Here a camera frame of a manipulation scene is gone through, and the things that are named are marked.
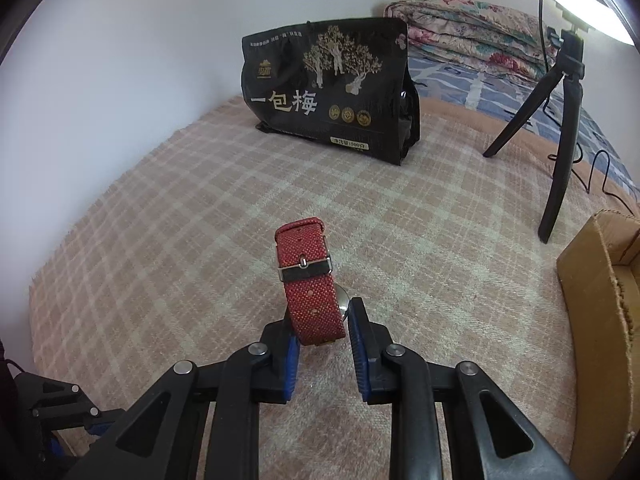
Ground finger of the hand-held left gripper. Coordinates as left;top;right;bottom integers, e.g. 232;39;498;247
15;372;123;436

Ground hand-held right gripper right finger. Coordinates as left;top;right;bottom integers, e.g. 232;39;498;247
346;296;576;480

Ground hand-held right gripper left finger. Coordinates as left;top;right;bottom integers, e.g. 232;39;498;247
70;317;302;480

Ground red strap watch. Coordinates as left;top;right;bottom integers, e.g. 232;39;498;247
274;217;351;347

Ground cardboard box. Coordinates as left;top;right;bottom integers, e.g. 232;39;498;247
556;209;640;471

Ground black snack bag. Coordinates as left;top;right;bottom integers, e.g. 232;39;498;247
240;16;422;167

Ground black tripod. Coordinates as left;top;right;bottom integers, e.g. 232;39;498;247
482;25;587;245

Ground blue patterned bed sheet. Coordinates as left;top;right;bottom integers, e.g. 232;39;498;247
405;55;640;196

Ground folded floral quilt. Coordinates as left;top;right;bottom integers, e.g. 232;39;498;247
384;0;566;81

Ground ring light on tripod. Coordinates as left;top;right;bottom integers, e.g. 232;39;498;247
537;0;640;211

